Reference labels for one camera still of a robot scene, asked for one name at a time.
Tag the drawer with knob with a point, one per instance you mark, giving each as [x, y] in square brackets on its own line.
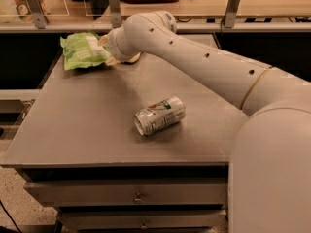
[142, 220]
[92, 193]

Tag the left metal bracket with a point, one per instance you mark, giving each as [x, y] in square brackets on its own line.
[39, 17]

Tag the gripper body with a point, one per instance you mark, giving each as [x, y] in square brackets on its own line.
[112, 45]

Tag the right metal bracket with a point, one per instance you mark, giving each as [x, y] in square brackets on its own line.
[231, 13]

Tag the yellow sponge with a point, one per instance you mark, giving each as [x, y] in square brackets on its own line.
[133, 60]

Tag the green rice chip bag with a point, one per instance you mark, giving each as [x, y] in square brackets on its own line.
[81, 50]

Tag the middle metal bracket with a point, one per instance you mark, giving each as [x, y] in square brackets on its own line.
[115, 12]

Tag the upper drawer with knob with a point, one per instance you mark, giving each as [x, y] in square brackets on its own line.
[92, 193]

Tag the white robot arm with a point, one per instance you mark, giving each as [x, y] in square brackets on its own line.
[269, 181]

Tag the silver 7up can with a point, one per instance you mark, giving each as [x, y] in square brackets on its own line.
[159, 116]

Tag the lower drawer with knob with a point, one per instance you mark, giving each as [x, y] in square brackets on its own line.
[142, 220]

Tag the metal bracket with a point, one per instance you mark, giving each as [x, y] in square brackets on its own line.
[231, 13]
[115, 12]
[39, 17]

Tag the colourful snack bag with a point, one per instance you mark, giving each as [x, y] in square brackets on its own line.
[17, 11]

